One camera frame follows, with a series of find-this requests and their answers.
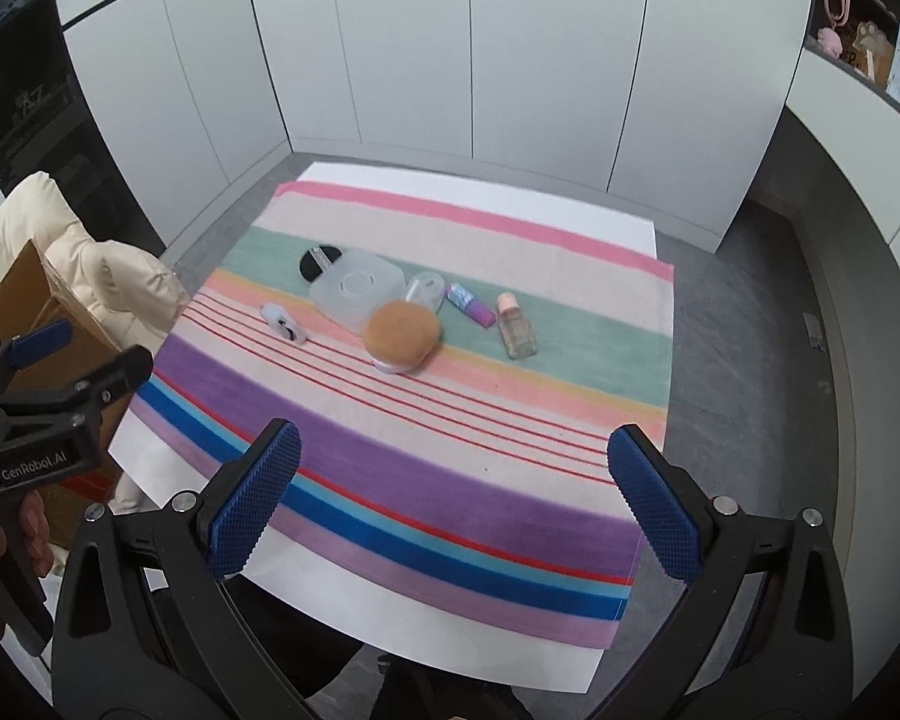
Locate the striped colourful cloth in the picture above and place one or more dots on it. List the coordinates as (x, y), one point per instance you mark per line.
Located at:
(420, 427)

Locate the clear plastic container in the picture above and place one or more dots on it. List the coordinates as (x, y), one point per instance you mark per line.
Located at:
(352, 289)

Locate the brown cardboard box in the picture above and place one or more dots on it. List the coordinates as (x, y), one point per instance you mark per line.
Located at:
(37, 300)

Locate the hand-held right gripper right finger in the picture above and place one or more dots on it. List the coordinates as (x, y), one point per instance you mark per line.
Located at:
(656, 514)

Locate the black glass cabinet panel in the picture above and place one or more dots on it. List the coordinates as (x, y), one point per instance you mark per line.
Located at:
(22, 52)

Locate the cream padded chair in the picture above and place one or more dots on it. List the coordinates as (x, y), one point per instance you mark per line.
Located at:
(67, 240)

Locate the small clear plastic cup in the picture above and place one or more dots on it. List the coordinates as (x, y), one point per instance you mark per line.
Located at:
(424, 291)

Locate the black round compact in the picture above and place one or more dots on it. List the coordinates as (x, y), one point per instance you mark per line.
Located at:
(311, 262)

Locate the grey floor outlet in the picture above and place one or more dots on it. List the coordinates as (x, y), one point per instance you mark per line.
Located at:
(814, 331)

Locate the person's left hand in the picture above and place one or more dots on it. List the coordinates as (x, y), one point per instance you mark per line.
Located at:
(34, 536)

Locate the paw-shaped wooden sign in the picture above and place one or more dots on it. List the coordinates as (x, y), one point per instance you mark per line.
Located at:
(870, 49)

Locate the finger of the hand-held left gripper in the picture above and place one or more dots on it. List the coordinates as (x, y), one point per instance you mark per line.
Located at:
(41, 339)
(116, 375)

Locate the glass bottle with pink cap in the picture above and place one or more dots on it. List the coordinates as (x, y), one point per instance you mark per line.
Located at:
(516, 330)

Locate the beige wooden piece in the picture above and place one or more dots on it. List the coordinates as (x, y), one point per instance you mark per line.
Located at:
(401, 330)

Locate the pink plush toy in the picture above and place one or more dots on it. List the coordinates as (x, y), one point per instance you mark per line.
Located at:
(829, 41)

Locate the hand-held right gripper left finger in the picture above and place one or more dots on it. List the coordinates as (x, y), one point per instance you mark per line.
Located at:
(259, 499)

